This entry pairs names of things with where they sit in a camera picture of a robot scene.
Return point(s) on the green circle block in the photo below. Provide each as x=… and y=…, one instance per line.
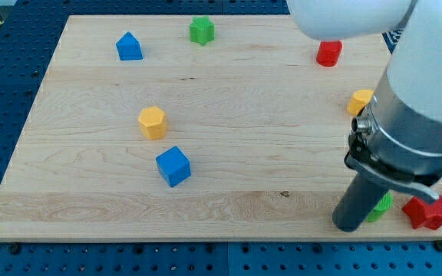
x=381, y=208

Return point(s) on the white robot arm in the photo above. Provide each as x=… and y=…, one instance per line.
x=396, y=140

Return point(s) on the green star block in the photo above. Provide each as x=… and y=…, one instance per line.
x=202, y=30

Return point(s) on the red star block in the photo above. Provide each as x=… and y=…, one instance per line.
x=423, y=215

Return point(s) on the blue cube block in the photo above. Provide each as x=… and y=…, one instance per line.
x=174, y=166

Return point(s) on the yellow hexagon block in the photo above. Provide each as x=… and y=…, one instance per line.
x=153, y=123

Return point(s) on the wooden board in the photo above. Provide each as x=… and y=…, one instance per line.
x=265, y=129

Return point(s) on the blue pentagon block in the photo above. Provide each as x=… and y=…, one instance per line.
x=128, y=48

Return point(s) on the red cylinder block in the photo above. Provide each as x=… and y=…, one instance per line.
x=329, y=53

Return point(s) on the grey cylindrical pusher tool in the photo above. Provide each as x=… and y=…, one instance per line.
x=356, y=204

